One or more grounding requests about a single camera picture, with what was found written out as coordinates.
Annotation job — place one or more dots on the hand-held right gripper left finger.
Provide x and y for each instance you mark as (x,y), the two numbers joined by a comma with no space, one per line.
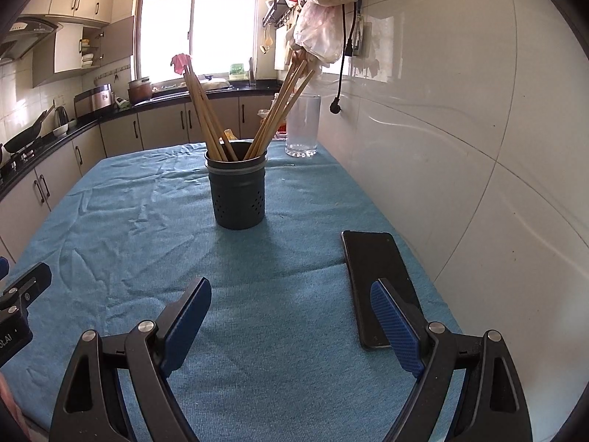
(186,327)

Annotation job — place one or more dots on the translucent pink plastic bag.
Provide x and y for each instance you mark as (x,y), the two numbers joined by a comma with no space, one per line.
(317,32)

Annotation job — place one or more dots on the white bowl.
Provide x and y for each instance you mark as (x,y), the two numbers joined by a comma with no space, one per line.
(64,129)

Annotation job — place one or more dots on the dark perforated utensil holder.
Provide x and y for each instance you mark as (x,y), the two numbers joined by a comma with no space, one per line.
(237,193)

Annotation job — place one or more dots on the pink cloth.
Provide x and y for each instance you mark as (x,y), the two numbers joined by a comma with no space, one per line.
(180,62)

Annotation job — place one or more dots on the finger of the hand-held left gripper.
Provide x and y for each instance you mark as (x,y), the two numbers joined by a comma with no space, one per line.
(32,281)
(2,268)

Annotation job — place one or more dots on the steel range hood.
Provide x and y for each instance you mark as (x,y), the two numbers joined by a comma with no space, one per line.
(27,32)

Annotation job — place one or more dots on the black smartphone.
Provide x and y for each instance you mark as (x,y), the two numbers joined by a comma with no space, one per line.
(372,258)

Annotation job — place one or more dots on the bunch of chopsticks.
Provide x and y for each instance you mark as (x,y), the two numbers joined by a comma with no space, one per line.
(276,110)

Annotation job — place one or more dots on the open cabinet with dishes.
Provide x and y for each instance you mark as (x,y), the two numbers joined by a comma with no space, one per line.
(69,50)

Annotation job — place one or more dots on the black frying pan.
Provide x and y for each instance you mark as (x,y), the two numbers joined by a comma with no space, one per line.
(23,140)

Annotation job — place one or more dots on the sink faucet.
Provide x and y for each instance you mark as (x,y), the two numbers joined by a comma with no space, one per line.
(251,73)

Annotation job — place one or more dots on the silver rice cooker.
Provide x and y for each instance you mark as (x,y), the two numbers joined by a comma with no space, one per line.
(94,101)

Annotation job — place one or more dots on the blue table cloth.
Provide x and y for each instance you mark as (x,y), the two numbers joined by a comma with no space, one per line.
(138,239)

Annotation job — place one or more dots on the black kitchen countertop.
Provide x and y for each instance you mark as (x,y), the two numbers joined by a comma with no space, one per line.
(87,128)

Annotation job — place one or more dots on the yellow plastic bag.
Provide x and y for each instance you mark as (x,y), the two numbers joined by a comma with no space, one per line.
(229,136)

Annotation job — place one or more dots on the clear glass mug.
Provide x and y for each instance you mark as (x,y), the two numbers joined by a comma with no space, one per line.
(302,129)

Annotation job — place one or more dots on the green packet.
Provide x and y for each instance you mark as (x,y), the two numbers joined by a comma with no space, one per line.
(237,71)

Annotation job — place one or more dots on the hanging cutting board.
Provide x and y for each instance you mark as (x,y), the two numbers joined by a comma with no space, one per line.
(280,50)

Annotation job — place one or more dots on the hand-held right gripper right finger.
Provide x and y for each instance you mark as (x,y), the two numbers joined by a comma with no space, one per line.
(395,331)

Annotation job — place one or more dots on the white wall socket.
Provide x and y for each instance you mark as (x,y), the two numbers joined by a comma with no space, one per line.
(364,37)

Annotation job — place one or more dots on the electric kettle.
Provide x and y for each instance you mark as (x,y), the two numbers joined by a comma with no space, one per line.
(61,117)

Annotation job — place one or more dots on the beige lower kitchen cabinets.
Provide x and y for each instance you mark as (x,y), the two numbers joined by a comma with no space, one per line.
(161,124)

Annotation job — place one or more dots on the orange white plastic bag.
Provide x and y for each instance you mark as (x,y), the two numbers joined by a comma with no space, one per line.
(263,115)

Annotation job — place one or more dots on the kitchen window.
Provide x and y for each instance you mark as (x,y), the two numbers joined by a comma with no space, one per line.
(165,27)

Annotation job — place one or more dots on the brown cooking pot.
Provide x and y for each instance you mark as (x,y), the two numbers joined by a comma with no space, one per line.
(139,92)

